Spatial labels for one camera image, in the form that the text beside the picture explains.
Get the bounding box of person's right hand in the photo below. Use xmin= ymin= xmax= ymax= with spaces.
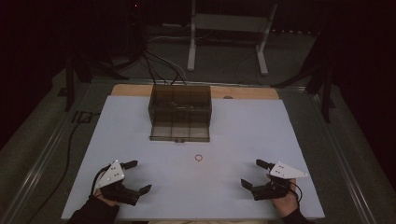
xmin=269 ymin=178 xmax=299 ymax=218

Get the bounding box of right hand-held gripper cable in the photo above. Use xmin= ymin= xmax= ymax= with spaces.
xmin=289 ymin=180 xmax=304 ymax=203

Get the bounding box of white cable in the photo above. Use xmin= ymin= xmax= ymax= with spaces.
xmin=146 ymin=35 xmax=190 ymax=83

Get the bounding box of white table cover sheet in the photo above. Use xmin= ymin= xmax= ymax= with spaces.
xmin=61 ymin=94 xmax=326 ymax=221

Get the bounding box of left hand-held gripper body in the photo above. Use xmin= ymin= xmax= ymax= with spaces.
xmin=92 ymin=160 xmax=141 ymax=207

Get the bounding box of left hand-held gripper cable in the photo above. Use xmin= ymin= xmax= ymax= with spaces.
xmin=90 ymin=165 xmax=110 ymax=197

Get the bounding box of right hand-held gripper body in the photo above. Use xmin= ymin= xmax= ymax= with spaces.
xmin=250 ymin=161 xmax=309 ymax=202

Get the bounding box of long black floor cable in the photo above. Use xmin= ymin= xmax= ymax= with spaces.
xmin=26 ymin=111 xmax=102 ymax=224

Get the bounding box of black metal stand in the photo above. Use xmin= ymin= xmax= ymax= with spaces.
xmin=270 ymin=29 xmax=338 ymax=124
xmin=64 ymin=55 xmax=130 ymax=112

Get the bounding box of hand-held gripper cable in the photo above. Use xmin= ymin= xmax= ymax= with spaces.
xmin=90 ymin=165 xmax=110 ymax=197
xmin=289 ymin=180 xmax=304 ymax=203

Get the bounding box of aluminium rail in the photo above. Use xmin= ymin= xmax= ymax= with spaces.
xmin=92 ymin=77 xmax=307 ymax=92
xmin=0 ymin=82 xmax=104 ymax=224
xmin=306 ymin=90 xmax=379 ymax=224

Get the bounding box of smoky transparent drawer cabinet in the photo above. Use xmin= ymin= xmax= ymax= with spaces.
xmin=148 ymin=84 xmax=213 ymax=126

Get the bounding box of person's left hand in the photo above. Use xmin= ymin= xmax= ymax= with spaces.
xmin=92 ymin=189 xmax=120 ymax=208

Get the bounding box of white metal stand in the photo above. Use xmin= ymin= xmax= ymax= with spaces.
xmin=186 ymin=0 xmax=279 ymax=77

